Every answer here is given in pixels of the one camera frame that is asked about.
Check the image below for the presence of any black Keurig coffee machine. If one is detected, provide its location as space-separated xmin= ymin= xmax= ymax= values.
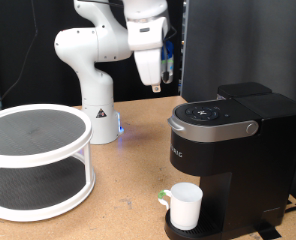
xmin=164 ymin=82 xmax=296 ymax=240

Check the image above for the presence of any white two-tier turntable shelf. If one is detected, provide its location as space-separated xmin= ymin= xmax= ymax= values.
xmin=0 ymin=103 xmax=96 ymax=223

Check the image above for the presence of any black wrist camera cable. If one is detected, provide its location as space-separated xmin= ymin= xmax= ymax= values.
xmin=77 ymin=0 xmax=178 ymax=43

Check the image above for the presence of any black power cord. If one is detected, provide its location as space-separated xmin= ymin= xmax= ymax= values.
xmin=283 ymin=199 xmax=296 ymax=214

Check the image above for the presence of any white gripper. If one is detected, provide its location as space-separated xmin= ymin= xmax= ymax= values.
xmin=126 ymin=15 xmax=170 ymax=94

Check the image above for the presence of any aluminium frame post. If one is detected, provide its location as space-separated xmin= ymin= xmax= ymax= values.
xmin=179 ymin=0 xmax=191 ymax=98

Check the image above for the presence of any white mug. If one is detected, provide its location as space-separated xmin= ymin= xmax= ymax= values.
xmin=157 ymin=181 xmax=204 ymax=231

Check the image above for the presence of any black hanging cable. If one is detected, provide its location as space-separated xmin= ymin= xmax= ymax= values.
xmin=0 ymin=0 xmax=39 ymax=111

